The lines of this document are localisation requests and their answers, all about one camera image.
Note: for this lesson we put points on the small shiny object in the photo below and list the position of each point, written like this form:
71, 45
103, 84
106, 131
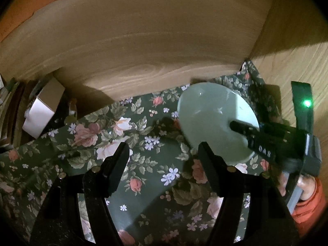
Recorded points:
72, 111

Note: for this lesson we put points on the dark floral tablecloth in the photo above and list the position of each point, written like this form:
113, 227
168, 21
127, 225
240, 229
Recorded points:
153, 184

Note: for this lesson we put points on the small white box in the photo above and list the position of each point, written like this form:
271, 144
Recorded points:
38, 117

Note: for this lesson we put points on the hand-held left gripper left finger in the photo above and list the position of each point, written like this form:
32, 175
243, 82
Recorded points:
120, 158

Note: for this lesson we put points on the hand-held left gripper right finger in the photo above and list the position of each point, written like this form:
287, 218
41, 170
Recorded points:
207, 161

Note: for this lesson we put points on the pale green plate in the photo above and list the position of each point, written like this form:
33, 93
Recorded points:
210, 112

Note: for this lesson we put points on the person's right forearm orange sleeve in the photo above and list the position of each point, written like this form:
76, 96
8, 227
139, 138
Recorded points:
310, 210

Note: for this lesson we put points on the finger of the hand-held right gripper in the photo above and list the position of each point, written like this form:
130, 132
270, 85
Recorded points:
243, 129
276, 129

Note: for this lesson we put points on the person's right hand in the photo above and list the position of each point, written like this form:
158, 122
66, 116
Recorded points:
306, 185

